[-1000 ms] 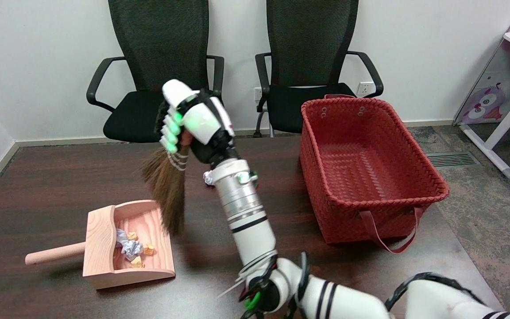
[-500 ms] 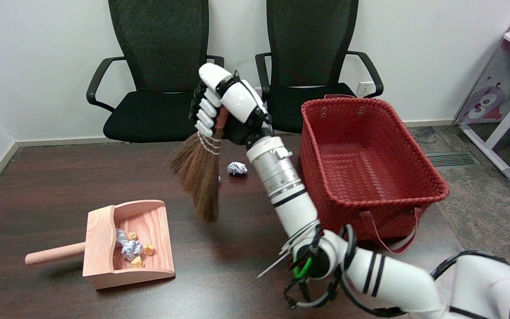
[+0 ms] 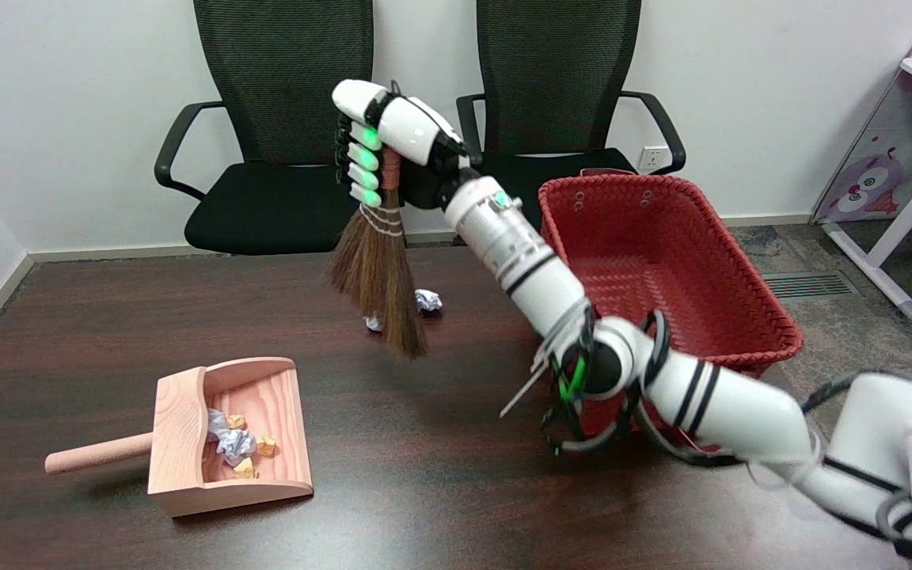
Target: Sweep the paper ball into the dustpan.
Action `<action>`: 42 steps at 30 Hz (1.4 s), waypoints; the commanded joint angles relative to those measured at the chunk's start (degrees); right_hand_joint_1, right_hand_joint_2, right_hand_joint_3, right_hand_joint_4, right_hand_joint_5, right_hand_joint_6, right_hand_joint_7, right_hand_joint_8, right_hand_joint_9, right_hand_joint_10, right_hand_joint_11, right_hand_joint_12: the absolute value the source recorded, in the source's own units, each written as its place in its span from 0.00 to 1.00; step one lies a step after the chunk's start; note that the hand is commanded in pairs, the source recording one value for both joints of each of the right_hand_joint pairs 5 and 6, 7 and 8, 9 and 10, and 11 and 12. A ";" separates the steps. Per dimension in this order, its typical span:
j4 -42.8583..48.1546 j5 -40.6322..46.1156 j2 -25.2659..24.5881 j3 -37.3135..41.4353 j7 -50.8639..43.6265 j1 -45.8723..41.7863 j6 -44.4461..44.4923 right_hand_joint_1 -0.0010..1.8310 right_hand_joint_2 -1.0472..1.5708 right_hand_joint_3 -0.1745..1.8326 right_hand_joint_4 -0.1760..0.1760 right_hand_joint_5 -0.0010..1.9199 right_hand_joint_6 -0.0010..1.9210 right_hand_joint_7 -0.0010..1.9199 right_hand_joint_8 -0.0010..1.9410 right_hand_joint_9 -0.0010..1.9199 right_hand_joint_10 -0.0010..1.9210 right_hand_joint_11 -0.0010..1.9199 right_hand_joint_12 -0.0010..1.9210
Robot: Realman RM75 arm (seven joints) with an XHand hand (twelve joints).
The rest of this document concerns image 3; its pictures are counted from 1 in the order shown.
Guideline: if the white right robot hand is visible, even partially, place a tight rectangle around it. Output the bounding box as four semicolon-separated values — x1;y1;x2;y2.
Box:
331;79;479;211

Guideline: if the brown straw hand broom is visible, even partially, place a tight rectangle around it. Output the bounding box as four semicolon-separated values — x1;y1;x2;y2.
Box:
323;146;429;361

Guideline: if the wooden dustpan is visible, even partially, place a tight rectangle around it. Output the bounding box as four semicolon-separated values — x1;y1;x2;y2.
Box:
44;357;314;519

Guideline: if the black mesh office chair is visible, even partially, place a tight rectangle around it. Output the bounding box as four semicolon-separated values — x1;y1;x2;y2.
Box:
154;0;408;256
456;0;686;245

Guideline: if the red woven basket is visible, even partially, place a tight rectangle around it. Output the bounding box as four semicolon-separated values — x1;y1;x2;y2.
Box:
538;168;805;446

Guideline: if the metal floor vent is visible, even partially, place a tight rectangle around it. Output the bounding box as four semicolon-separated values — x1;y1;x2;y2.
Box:
763;272;861;300

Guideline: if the pink cartoon owl panel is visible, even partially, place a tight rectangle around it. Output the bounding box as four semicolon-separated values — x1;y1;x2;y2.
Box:
811;75;912;225

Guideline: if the white desk leg frame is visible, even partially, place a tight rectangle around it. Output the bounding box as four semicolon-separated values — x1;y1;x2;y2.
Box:
823;139;912;321

